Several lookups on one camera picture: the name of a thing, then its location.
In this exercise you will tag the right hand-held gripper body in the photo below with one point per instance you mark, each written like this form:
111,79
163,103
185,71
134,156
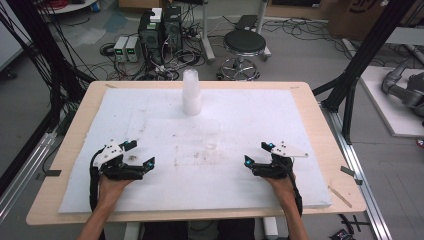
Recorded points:
286,151

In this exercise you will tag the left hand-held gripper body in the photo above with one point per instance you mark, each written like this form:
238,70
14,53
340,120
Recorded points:
108,155

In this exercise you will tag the stack of white cups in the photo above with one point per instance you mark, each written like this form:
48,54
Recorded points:
192,96

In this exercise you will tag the person's left hand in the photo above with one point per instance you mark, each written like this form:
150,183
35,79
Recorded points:
110,190

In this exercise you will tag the person's right hand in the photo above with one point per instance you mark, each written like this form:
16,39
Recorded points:
285,188

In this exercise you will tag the white foam board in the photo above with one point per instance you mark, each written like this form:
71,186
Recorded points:
233,186

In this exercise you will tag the wooden table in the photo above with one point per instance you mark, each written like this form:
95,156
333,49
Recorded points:
76,133

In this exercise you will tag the clear plastic cup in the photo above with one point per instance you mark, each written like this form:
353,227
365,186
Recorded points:
213,136

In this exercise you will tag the grey tape piece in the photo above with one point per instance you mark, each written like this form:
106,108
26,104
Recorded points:
53,173
350,172

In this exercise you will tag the grey power supply unit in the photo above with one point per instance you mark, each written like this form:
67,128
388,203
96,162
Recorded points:
132,49
120,48

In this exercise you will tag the black round stool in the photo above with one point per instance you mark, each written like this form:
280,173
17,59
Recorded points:
244,41

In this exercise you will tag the black computer tower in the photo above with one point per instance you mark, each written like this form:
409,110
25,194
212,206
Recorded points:
173,28
150,36

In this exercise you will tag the white platform board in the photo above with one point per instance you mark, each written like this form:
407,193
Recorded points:
390,110

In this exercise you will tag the cardboard box with black print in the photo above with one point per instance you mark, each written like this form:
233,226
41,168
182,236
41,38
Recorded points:
353,16

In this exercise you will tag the aluminium floor rail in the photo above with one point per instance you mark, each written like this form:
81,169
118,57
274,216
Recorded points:
360,173
20,176

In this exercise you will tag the black metal frame post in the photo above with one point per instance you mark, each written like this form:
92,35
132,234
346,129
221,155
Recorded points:
43,50
363,56

